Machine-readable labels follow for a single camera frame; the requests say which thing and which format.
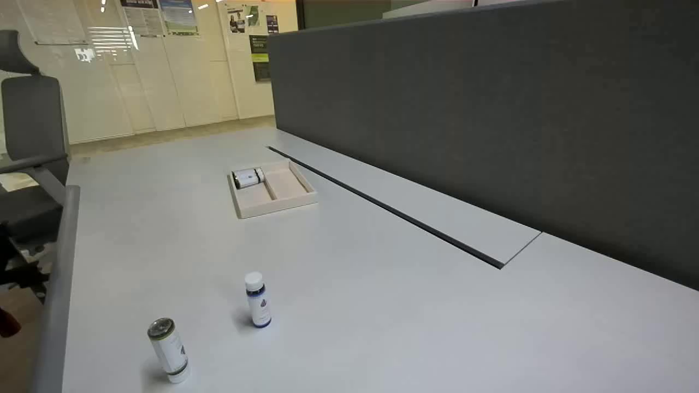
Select beige wooden tray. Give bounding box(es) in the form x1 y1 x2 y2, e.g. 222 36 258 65
227 159 318 219

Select white bottle with black cap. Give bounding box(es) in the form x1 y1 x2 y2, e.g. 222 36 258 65
232 168 266 190

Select blue bottle with white cap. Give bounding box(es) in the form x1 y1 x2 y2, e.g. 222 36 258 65
244 271 273 329

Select white bottle with silver cap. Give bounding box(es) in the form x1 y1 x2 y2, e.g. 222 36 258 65
147 318 191 384

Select grey desk partition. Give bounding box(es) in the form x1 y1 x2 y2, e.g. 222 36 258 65
267 0 699 290

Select grey office chair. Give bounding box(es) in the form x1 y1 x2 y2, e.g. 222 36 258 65
0 30 70 304

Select white cabinet wall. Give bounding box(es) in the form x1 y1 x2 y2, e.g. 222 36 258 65
0 0 299 145

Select row of wall posters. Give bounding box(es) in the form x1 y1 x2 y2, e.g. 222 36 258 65
16 0 280 83

